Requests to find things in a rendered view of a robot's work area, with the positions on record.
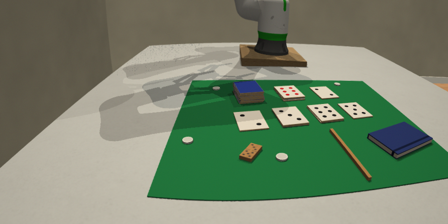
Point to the dark blue notebook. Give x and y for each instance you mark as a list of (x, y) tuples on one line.
[(399, 139)]

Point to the green felt playing mat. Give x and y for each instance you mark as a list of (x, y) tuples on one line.
[(209, 168)]

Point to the brown wooden stick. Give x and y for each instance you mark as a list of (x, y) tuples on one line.
[(351, 155)]

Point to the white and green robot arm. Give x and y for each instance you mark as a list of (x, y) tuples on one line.
[(272, 17)]

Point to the blue rectangular card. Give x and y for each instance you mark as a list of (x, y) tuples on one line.
[(247, 87)]

